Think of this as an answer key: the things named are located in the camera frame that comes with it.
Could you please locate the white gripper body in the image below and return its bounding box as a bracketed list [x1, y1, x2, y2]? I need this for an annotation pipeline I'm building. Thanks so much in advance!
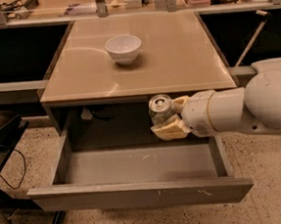
[181, 90, 218, 137]

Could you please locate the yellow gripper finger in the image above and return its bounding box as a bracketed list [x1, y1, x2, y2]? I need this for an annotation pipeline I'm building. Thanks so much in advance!
[151, 118, 190, 141]
[172, 95, 188, 113]

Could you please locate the green white 7up can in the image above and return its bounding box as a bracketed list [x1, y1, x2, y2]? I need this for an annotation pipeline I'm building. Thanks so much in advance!
[149, 94, 177, 125]

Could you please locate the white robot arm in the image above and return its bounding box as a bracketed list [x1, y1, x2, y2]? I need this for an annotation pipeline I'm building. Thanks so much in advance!
[149, 58, 281, 141]

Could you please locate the open grey top drawer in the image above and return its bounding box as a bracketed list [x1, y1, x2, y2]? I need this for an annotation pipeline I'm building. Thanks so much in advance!
[19, 94, 256, 222]

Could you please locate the grey drawer cabinet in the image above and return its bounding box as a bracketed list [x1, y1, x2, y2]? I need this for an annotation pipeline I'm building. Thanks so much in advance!
[30, 5, 243, 146]

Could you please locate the white ceramic bowl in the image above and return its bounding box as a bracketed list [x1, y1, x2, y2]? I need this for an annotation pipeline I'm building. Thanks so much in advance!
[105, 34, 142, 66]

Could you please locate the dark side table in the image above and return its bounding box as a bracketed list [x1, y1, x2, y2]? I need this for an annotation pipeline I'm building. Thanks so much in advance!
[0, 111, 39, 224]

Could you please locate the white stick with handle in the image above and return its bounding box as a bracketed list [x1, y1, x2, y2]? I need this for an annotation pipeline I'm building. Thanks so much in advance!
[235, 10, 271, 67]

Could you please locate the black cable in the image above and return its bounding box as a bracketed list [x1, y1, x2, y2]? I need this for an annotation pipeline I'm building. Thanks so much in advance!
[0, 137, 29, 192]

